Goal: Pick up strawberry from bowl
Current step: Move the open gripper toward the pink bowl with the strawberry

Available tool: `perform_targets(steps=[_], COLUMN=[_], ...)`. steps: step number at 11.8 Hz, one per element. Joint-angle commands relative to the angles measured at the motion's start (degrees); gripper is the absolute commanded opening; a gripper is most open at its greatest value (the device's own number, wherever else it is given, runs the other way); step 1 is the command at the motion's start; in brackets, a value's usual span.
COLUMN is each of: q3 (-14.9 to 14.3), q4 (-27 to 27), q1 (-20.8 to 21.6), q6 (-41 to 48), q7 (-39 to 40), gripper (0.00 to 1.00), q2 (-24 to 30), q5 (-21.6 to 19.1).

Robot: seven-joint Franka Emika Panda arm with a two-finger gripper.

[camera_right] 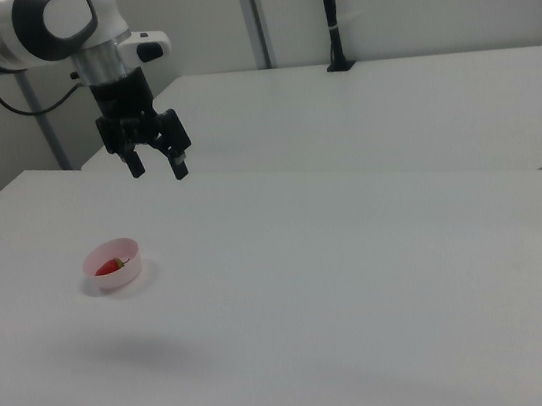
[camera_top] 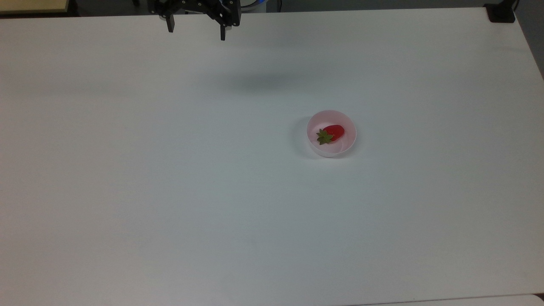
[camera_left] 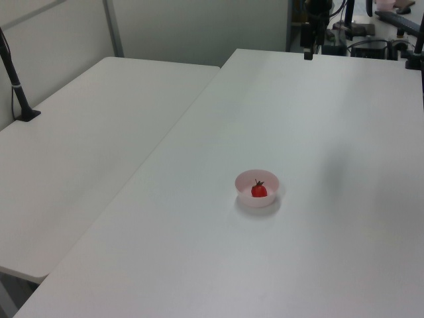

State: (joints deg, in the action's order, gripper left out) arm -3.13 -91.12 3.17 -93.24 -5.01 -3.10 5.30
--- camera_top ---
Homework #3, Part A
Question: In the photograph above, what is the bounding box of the red strawberry with green leaves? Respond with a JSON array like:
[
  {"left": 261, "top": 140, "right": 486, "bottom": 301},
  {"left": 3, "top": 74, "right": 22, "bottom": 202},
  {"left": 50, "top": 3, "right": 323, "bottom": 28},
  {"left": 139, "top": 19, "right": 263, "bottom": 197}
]
[{"left": 316, "top": 125, "right": 345, "bottom": 145}]

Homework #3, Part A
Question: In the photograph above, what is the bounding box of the black table clamp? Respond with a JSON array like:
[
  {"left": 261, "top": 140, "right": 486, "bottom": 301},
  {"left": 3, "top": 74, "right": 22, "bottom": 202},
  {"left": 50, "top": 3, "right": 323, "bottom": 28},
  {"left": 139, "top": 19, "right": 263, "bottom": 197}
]
[{"left": 484, "top": 0, "right": 520, "bottom": 23}]

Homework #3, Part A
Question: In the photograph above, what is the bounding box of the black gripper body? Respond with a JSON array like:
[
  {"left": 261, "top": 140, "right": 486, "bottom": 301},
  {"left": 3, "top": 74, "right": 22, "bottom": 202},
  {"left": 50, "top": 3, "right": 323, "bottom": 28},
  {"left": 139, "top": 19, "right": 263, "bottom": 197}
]
[{"left": 147, "top": 0, "right": 242, "bottom": 27}]

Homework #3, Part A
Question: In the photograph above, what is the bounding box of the pink plastic bowl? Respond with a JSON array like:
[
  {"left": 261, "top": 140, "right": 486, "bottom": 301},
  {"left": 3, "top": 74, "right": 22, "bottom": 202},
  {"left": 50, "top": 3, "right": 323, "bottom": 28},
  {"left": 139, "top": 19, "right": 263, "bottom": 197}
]
[{"left": 306, "top": 110, "right": 357, "bottom": 158}]

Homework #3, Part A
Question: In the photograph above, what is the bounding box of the beige wooden table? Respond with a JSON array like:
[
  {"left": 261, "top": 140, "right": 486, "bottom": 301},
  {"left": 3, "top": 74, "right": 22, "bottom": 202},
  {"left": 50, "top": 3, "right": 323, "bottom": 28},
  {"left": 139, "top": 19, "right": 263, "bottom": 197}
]
[{"left": 0, "top": 0, "right": 70, "bottom": 14}]

